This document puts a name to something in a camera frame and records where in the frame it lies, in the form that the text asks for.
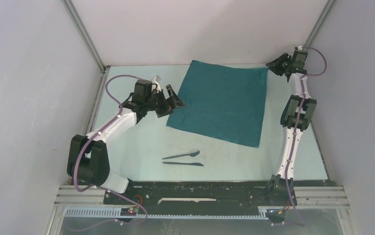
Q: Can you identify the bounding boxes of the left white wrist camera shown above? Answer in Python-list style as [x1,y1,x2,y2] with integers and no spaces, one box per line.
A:
[151,75,162,89]

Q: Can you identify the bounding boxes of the aluminium frame extrusion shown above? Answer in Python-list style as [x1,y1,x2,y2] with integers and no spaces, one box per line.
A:
[45,185,116,235]

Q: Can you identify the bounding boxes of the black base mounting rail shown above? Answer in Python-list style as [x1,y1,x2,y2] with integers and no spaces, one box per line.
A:
[103,180,298,216]

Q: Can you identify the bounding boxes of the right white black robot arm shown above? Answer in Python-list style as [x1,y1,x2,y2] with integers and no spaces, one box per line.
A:
[264,46,317,205]

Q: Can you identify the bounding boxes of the white slotted cable duct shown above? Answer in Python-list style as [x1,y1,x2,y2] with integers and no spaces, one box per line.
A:
[65,207,285,220]

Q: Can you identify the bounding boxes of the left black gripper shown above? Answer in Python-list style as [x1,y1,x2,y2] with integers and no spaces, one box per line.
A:
[145,85,186,118]

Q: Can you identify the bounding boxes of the dark plastic knife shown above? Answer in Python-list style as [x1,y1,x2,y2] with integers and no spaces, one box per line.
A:
[162,162,204,166]

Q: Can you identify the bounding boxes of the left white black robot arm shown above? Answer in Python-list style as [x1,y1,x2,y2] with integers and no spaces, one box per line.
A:
[67,80,185,204]

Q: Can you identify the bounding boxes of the teal cloth napkin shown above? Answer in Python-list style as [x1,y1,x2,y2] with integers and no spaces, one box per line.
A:
[167,60,268,148]

